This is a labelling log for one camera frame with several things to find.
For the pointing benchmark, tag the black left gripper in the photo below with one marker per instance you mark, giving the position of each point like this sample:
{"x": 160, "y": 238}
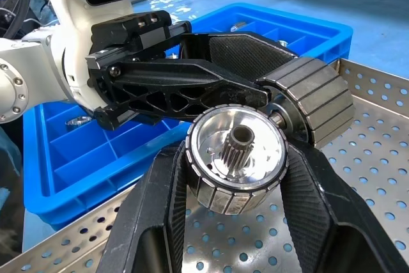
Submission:
{"x": 128, "y": 39}

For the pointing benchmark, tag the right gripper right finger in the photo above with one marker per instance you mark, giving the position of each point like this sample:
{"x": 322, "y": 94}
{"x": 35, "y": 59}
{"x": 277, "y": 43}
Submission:
{"x": 326, "y": 222}

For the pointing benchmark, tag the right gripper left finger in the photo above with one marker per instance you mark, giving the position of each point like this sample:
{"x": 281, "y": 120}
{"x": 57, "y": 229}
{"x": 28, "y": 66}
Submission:
{"x": 153, "y": 209}

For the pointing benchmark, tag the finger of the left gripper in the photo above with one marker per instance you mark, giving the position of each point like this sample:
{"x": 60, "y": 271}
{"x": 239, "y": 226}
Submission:
{"x": 243, "y": 52}

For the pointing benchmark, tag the metal roller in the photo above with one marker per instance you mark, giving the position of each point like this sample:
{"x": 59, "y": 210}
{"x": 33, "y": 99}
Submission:
{"x": 223, "y": 190}
{"x": 282, "y": 43}
{"x": 319, "y": 100}
{"x": 238, "y": 25}
{"x": 76, "y": 121}

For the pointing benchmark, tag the blue compartment tray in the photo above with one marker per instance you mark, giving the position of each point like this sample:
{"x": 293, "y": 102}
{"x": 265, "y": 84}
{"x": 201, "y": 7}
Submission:
{"x": 96, "y": 164}

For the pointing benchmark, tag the perforated steel tray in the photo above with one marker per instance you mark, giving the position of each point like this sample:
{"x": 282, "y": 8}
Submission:
{"x": 367, "y": 145}

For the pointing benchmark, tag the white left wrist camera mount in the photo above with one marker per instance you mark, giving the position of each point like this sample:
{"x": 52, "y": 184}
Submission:
{"x": 73, "y": 23}

